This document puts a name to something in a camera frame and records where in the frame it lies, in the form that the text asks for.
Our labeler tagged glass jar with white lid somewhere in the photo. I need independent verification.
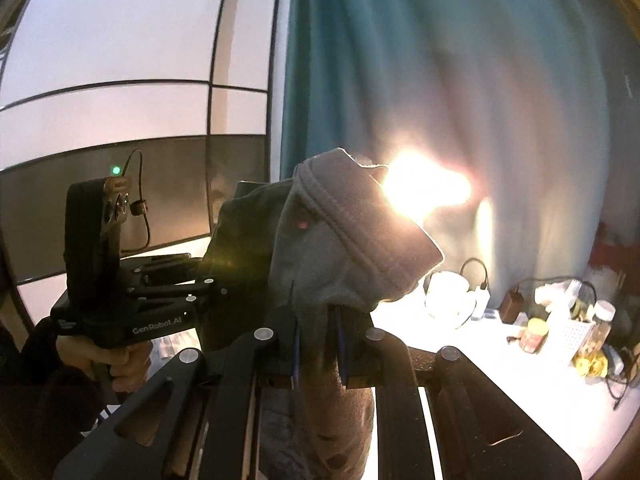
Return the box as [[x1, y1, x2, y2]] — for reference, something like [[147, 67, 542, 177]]
[[582, 300, 617, 361]]

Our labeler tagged white panelled sliding door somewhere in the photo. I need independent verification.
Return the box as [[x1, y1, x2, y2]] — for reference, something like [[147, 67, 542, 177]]
[[0, 0, 296, 287]]

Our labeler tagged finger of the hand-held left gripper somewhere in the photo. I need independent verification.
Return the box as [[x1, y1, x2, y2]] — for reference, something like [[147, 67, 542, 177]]
[[125, 277, 231, 307], [122, 253, 207, 281]]

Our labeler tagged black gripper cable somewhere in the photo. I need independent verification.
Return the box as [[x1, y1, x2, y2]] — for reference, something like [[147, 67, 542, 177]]
[[122, 149, 151, 254]]

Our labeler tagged yellow snack packet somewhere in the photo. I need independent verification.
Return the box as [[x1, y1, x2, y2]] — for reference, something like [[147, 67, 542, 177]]
[[574, 352, 611, 377]]

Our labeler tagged thin black cable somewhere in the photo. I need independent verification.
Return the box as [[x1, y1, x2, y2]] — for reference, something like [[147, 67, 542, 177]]
[[602, 345, 634, 411]]

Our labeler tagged person's left forearm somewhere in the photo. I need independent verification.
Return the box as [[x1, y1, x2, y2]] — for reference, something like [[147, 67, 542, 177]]
[[0, 317, 119, 480]]

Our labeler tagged black charger cable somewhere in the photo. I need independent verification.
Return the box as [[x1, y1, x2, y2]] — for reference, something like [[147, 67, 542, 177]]
[[459, 257, 490, 291]]

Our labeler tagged teal curtain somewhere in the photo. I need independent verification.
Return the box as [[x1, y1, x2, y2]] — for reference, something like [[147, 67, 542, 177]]
[[280, 0, 617, 302]]

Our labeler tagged white quilted mat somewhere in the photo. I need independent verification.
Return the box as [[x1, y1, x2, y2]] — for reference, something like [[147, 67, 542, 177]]
[[150, 300, 634, 480]]

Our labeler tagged red can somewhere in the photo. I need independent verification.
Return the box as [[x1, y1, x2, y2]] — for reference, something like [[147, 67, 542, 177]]
[[519, 317, 550, 355]]

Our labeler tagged person's left hand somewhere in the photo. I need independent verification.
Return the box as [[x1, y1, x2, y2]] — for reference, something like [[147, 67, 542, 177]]
[[55, 335, 154, 394]]

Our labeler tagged white tissue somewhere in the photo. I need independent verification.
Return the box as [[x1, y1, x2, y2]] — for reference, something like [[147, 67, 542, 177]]
[[534, 280, 584, 309]]

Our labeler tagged white mug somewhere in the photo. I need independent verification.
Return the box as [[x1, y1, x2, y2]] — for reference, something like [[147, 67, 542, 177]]
[[424, 271, 479, 330]]

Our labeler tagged black power adapter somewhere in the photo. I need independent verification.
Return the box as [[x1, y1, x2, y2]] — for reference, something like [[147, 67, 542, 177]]
[[500, 290, 525, 325]]

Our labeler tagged white plastic basket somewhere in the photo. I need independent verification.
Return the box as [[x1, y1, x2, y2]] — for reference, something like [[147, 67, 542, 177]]
[[547, 305, 599, 366]]

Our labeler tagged white plug charger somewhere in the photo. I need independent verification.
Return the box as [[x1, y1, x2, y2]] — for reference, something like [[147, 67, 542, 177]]
[[472, 285, 491, 321]]

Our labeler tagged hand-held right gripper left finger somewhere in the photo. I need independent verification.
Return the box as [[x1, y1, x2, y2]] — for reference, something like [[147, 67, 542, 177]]
[[52, 305, 301, 480]]

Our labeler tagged dark grey shirt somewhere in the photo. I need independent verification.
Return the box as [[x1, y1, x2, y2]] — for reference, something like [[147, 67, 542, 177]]
[[195, 147, 446, 480]]

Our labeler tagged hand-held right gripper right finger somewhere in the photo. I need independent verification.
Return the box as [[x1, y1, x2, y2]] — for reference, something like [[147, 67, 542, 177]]
[[334, 307, 584, 480]]

